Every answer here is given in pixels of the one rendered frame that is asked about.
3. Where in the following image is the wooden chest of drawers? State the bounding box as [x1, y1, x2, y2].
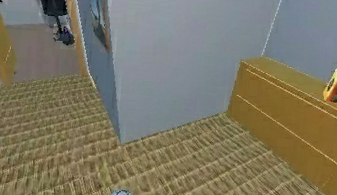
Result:
[220, 53, 337, 195]

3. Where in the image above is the black office chair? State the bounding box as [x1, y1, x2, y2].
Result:
[31, 0, 79, 47]

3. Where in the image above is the framed wall picture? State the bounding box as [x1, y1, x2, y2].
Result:
[79, 0, 115, 54]

